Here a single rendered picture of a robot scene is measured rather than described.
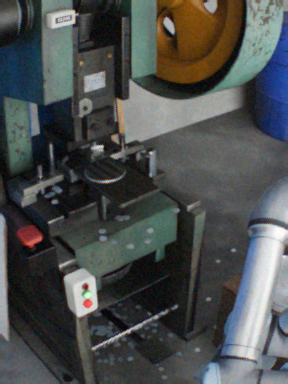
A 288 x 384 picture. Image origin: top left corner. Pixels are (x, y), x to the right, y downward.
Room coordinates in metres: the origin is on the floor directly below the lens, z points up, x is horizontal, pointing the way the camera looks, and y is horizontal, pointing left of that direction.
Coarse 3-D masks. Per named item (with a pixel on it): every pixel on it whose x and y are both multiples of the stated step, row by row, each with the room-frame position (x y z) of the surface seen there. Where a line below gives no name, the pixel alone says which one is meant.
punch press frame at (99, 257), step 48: (48, 0) 1.32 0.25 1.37; (144, 0) 1.52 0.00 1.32; (0, 48) 1.55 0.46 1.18; (48, 48) 1.32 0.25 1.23; (144, 48) 1.52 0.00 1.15; (0, 96) 1.57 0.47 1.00; (48, 96) 1.32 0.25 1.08; (0, 144) 1.60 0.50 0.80; (96, 144) 1.77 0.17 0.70; (96, 240) 1.27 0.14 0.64; (96, 288) 1.26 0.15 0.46
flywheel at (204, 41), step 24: (168, 0) 1.71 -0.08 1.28; (192, 0) 1.68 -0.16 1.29; (216, 0) 1.59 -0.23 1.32; (240, 0) 1.47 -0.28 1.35; (192, 24) 1.67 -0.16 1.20; (216, 24) 1.59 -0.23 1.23; (240, 24) 1.47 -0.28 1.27; (168, 48) 1.77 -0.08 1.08; (192, 48) 1.67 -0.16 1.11; (216, 48) 1.54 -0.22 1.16; (168, 72) 1.71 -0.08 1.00; (192, 72) 1.62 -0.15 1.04; (216, 72) 1.55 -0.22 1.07
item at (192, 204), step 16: (176, 192) 1.54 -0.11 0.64; (192, 208) 1.47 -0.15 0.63; (192, 224) 1.44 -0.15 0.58; (176, 240) 1.51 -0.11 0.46; (192, 240) 1.44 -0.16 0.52; (176, 256) 1.51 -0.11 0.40; (192, 256) 1.43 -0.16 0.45; (176, 272) 1.49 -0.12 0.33; (192, 272) 1.44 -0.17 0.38; (160, 288) 1.57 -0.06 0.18; (176, 288) 1.48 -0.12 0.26; (192, 288) 1.44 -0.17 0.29; (144, 304) 1.63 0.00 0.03; (160, 304) 1.57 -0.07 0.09; (192, 304) 1.45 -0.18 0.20; (160, 320) 1.55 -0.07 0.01; (176, 320) 1.47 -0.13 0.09; (192, 320) 1.46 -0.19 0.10; (192, 336) 1.43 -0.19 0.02
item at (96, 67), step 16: (80, 48) 1.49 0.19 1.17; (96, 48) 1.48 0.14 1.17; (112, 48) 1.51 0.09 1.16; (80, 64) 1.43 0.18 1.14; (96, 64) 1.47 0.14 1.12; (112, 64) 1.51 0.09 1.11; (80, 80) 1.44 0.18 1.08; (96, 80) 1.47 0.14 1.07; (112, 80) 1.51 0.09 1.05; (80, 96) 1.43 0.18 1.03; (96, 96) 1.47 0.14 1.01; (112, 96) 1.51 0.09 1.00; (80, 112) 1.42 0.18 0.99; (96, 112) 1.44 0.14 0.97; (112, 112) 1.47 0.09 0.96; (64, 128) 1.47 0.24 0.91; (80, 128) 1.43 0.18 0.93; (96, 128) 1.42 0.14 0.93; (112, 128) 1.47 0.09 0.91
